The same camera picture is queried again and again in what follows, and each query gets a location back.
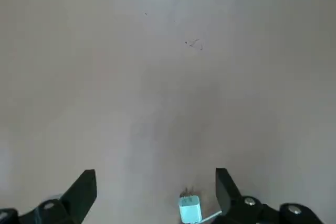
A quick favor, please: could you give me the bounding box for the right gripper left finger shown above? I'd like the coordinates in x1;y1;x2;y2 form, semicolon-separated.
0;168;98;224

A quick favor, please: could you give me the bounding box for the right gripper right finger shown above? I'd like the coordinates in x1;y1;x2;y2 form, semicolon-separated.
209;167;324;224

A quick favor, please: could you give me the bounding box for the white charger cable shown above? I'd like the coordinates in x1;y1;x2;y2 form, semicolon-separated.
199;209;223;222

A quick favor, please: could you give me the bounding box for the pale blue charger adapter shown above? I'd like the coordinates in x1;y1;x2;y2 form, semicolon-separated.
178;187;202;223

